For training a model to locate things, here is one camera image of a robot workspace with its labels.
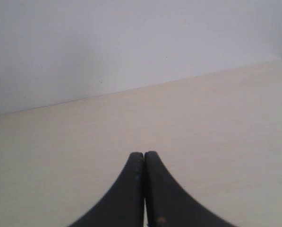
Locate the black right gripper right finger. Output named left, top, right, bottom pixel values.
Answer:
left=145, top=151, right=228, bottom=227

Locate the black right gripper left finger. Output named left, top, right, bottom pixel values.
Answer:
left=71, top=152, right=145, bottom=227

